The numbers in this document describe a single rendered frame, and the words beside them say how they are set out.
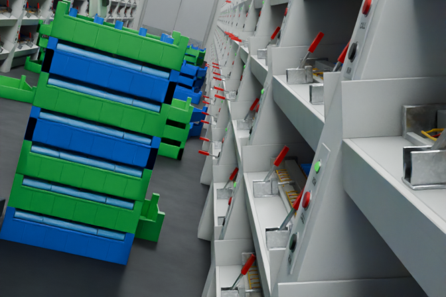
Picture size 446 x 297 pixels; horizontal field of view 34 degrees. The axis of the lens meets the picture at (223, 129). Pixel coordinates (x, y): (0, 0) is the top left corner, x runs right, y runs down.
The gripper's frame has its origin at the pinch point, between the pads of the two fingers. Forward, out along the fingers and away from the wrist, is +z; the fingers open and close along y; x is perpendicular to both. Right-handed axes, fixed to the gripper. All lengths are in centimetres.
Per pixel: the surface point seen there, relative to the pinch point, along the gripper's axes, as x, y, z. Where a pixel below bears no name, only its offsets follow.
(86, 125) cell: -20.2, 10.7, 20.3
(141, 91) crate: -11.7, 19.5, 12.2
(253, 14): 99, 4, 35
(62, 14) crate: -16.2, 1.3, -3.2
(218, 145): 64, 10, 72
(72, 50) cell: -16.9, 4.4, 4.4
